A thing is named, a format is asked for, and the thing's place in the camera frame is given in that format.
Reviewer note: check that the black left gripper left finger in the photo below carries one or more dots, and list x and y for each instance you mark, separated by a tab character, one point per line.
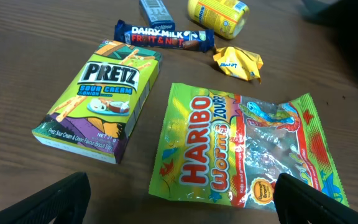
65	201

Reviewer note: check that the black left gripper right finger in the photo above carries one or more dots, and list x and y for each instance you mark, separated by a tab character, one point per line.
297	202

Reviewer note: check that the Haribo worms candy bag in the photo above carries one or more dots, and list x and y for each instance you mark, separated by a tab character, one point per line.
228	149

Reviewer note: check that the yellow candy wrapper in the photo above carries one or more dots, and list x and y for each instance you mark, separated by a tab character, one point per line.
239	63

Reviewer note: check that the yellow Mentos bottle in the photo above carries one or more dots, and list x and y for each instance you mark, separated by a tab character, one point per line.
225	17

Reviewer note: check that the green Pretz snack box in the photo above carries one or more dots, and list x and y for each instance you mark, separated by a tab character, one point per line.
96	114

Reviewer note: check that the Dairy Milk chocolate bar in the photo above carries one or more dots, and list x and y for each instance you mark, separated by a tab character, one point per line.
199	40

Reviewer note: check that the blue Eclipse mint box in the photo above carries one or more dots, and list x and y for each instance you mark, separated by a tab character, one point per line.
156	14

